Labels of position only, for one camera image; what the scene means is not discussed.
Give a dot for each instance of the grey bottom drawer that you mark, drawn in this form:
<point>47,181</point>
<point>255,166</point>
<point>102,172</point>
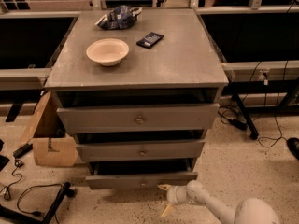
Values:
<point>140,174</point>

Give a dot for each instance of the white bowl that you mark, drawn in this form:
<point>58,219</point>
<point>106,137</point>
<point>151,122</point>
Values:
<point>107,52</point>

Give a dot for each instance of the grey drawer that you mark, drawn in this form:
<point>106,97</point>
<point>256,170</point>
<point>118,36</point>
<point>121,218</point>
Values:
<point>137,151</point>
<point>135,118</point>
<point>140,174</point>

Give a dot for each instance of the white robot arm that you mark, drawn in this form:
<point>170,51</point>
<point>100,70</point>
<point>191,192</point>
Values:
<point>248,211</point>

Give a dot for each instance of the black power adapter with cable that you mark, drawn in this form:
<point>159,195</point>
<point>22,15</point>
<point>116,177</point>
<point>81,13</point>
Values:
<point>266,142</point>

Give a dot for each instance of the grey middle drawer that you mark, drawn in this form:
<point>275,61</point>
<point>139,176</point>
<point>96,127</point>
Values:
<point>137,151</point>

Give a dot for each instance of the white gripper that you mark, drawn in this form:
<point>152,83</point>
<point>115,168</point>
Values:
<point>172,195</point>

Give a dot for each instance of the dark blue snack packet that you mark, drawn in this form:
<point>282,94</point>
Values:
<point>149,40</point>

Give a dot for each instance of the blue crumpled chip bag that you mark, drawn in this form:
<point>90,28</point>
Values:
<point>120,18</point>

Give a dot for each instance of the brown cardboard box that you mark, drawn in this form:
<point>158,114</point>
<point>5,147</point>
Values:
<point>52,146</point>

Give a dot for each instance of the black table leg right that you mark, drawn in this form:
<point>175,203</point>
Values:
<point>254,133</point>

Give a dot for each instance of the black stand leg left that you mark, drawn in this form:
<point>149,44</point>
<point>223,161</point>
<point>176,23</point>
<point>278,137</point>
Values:
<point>18,218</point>

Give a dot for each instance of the black round object right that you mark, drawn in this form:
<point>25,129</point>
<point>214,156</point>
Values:
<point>293,146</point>

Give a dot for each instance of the grey top drawer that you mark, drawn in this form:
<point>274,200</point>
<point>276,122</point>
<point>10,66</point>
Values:
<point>135,118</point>

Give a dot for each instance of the grey drawer cabinet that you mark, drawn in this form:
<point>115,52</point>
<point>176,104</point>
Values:
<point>181,69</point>

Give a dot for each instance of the black flat device on floor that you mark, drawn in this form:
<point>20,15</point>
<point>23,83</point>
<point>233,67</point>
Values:
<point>22,150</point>

